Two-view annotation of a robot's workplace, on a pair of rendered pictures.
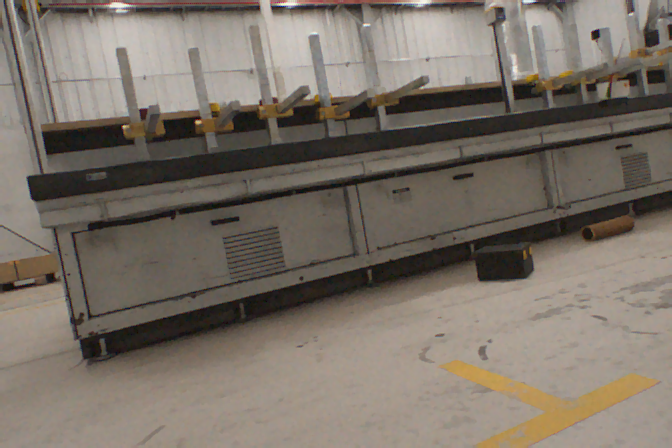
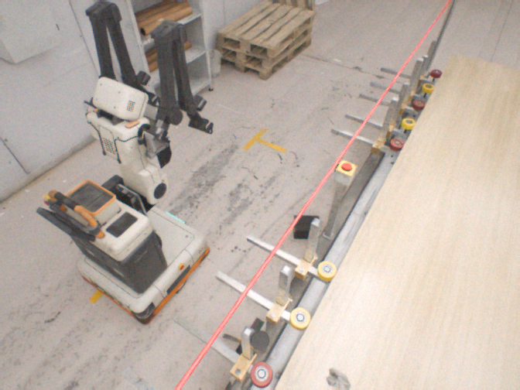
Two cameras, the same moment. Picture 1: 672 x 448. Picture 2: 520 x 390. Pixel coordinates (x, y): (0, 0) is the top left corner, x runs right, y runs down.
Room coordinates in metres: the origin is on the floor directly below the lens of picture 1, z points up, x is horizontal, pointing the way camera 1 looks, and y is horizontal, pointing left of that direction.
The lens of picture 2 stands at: (3.11, -1.84, 2.20)
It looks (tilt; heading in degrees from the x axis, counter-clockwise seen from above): 49 degrees down; 145
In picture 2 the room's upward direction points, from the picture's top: straight up
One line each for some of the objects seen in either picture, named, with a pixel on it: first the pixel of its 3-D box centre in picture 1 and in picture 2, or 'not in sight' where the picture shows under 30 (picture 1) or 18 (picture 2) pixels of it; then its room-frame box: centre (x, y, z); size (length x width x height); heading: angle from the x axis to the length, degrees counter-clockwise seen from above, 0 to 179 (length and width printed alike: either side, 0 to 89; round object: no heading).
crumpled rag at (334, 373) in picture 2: not in sight; (338, 379); (3.04, -1.46, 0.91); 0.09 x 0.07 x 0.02; 16
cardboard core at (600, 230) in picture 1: (607, 228); not in sight; (2.54, -1.39, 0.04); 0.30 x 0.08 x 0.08; 113
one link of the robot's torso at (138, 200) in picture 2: not in sight; (136, 189); (1.54, -1.70, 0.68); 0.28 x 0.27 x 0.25; 23
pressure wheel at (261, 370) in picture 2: not in sight; (261, 377); (2.87, -1.67, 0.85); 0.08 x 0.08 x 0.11
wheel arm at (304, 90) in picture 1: (286, 105); (388, 103); (1.92, 0.10, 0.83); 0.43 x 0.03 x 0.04; 23
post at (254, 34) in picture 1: (264, 85); (408, 91); (1.99, 0.17, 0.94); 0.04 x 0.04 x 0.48; 23
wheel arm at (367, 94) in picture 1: (345, 107); (374, 124); (2.02, -0.13, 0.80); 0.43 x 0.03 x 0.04; 23
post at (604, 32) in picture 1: (610, 70); (249, 354); (2.78, -1.67, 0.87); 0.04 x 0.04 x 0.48; 23
